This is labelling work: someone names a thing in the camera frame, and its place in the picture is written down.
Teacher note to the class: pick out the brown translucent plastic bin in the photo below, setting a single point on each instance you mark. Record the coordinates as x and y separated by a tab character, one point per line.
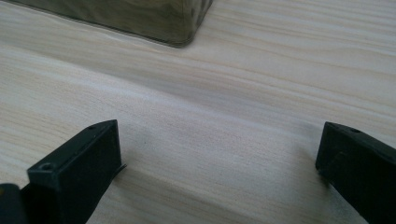
130	18

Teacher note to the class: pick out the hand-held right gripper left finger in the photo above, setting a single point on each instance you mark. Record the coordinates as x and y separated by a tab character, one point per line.
77	174

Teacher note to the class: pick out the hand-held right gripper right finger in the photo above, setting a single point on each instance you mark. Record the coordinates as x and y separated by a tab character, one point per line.
361	168

